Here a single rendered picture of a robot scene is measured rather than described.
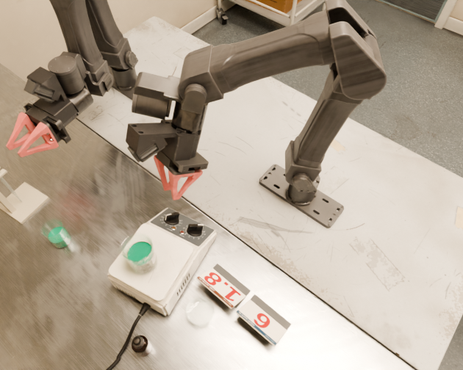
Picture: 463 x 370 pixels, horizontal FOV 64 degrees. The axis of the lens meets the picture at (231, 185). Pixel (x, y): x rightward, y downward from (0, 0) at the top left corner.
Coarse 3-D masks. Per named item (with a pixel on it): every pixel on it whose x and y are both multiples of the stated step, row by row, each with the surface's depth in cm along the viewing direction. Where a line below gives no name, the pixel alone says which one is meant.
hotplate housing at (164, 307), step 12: (156, 216) 78; (204, 252) 76; (192, 264) 71; (108, 276) 70; (180, 276) 69; (192, 276) 75; (120, 288) 71; (180, 288) 70; (144, 300) 69; (168, 300) 67; (144, 312) 69; (168, 312) 70
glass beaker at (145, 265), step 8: (128, 240) 64; (136, 240) 66; (144, 240) 66; (120, 248) 63; (128, 248) 66; (152, 248) 63; (144, 256) 62; (152, 256) 64; (136, 264) 63; (144, 264) 64; (152, 264) 66; (136, 272) 67; (144, 272) 66
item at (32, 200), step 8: (0, 176) 75; (24, 184) 87; (0, 192) 78; (16, 192) 86; (24, 192) 86; (32, 192) 86; (40, 192) 86; (0, 200) 79; (8, 200) 85; (16, 200) 85; (24, 200) 85; (32, 200) 85; (40, 200) 85; (0, 208) 84; (8, 208) 81; (16, 208) 84; (24, 208) 84; (32, 208) 84; (16, 216) 83; (24, 216) 83
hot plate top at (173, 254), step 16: (144, 224) 73; (160, 240) 71; (176, 240) 71; (160, 256) 69; (176, 256) 69; (112, 272) 67; (128, 272) 68; (160, 272) 68; (176, 272) 68; (144, 288) 66; (160, 288) 66
